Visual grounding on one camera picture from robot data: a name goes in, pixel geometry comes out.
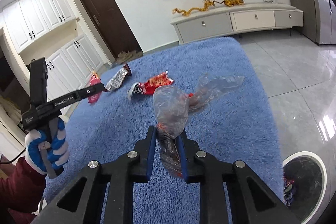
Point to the grey double-door refrigerator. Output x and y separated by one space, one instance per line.
320 11

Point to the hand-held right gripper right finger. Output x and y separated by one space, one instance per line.
183 161

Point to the white round bin black liner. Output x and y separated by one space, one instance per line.
307 182

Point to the white cupboard unit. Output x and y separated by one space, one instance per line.
39 19

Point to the person's left hand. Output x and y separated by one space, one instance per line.
32 146

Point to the golden tiger figurine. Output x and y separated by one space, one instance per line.
232 2

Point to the silver foil snack wrapper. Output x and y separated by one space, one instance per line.
118 79

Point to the large red snack wrapper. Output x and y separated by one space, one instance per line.
153 83

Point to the blue fluffy blanket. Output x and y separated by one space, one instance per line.
223 134

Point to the person's left forearm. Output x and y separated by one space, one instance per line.
21 187

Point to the white low television cabinet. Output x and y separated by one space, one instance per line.
210 26

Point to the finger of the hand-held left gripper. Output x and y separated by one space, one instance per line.
94 89

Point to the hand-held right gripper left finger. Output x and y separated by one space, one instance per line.
151 155

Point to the tan shoes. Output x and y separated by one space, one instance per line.
128 54

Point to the clear plastic wrapper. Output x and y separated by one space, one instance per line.
170 111

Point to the dark brown door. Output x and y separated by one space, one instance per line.
107 16

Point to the small red snack packet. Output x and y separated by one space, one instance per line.
94 79

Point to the clear plastic bag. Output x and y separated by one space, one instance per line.
215 87

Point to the golden dragon figurine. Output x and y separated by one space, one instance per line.
194 10

